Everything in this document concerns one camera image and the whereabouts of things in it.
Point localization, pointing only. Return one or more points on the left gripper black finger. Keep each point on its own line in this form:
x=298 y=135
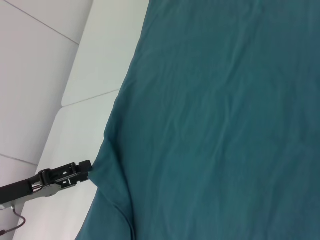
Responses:
x=80 y=178
x=84 y=166

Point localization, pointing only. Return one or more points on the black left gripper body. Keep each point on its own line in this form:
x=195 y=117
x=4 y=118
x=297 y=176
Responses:
x=17 y=188

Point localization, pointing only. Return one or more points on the teal blue t-shirt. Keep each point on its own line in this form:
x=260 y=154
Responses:
x=212 y=120

